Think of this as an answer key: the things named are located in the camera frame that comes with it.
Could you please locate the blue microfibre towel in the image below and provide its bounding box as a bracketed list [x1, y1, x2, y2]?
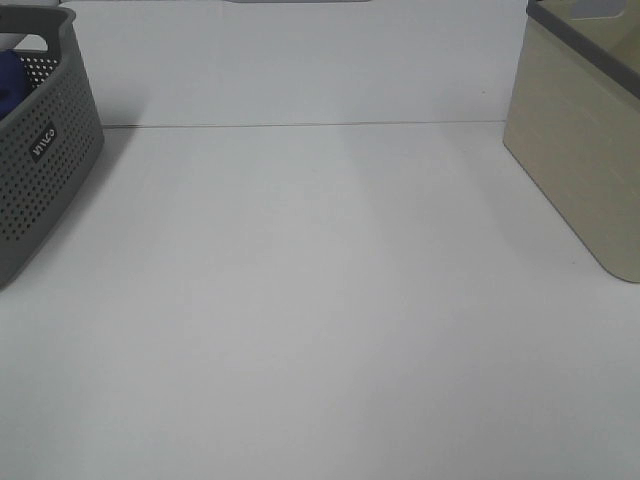
[0, 50, 29, 119]

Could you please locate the beige plastic storage bin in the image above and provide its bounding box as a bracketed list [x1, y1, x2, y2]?
[503, 1, 639, 283]

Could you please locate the grey perforated plastic basket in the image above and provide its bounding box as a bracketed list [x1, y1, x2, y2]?
[1, 5, 104, 286]

